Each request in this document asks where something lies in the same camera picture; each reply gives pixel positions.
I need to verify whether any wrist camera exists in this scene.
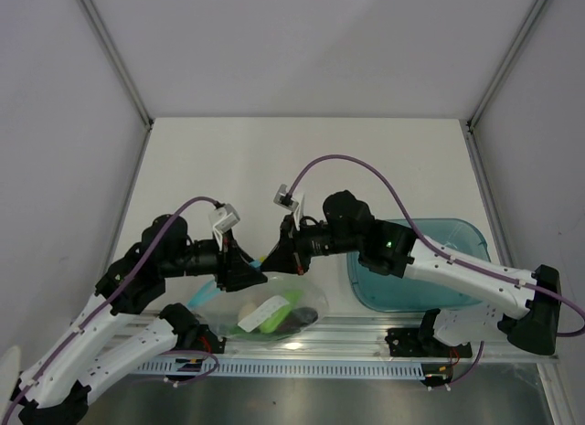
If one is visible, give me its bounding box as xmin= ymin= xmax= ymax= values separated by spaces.
xmin=273 ymin=184 xmax=304 ymax=230
xmin=208 ymin=204 xmax=240 ymax=247

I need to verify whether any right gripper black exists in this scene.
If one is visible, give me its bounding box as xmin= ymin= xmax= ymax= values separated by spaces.
xmin=261 ymin=213 xmax=361 ymax=277

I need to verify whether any clear zip top bag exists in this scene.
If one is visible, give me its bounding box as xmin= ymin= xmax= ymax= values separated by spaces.
xmin=187 ymin=272 xmax=329 ymax=343

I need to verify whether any left frame post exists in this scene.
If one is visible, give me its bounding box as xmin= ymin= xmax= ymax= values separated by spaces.
xmin=68 ymin=0 xmax=154 ymax=129

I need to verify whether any white egg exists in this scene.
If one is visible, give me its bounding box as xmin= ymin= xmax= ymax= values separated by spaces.
xmin=238 ymin=302 xmax=257 ymax=322

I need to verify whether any green cucumber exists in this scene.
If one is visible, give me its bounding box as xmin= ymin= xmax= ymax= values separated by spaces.
xmin=259 ymin=290 xmax=303 ymax=334

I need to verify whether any aluminium rail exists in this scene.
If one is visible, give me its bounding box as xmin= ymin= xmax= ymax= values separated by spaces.
xmin=68 ymin=311 xmax=561 ymax=365

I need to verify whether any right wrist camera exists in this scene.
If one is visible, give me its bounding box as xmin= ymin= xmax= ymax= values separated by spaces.
xmin=273 ymin=184 xmax=304 ymax=230

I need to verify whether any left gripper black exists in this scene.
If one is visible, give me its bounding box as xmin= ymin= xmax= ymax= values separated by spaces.
xmin=163 ymin=228 xmax=269 ymax=291

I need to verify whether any white slotted cable duct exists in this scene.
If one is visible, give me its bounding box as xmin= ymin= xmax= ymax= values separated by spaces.
xmin=133 ymin=357 xmax=425 ymax=381

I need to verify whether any teal plastic tray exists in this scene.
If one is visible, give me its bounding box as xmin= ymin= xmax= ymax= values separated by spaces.
xmin=346 ymin=218 xmax=490 ymax=313

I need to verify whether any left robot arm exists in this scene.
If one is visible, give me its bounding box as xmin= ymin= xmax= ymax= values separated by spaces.
xmin=2 ymin=205 xmax=267 ymax=424

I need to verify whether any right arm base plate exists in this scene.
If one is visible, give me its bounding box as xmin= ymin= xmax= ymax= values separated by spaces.
xmin=384 ymin=328 xmax=473 ymax=358

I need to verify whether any frame post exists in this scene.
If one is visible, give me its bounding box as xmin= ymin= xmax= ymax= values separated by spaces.
xmin=68 ymin=0 xmax=154 ymax=129
xmin=465 ymin=0 xmax=561 ymax=129

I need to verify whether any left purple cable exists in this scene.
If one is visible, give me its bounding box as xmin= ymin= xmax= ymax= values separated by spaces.
xmin=6 ymin=196 xmax=223 ymax=417

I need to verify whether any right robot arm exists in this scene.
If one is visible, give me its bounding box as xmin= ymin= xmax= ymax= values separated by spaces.
xmin=261 ymin=190 xmax=560 ymax=356

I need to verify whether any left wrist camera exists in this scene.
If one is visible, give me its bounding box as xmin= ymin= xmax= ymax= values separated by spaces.
xmin=208 ymin=204 xmax=240 ymax=247

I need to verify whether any right frame post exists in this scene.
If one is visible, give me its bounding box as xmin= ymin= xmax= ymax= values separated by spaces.
xmin=465 ymin=0 xmax=561 ymax=129

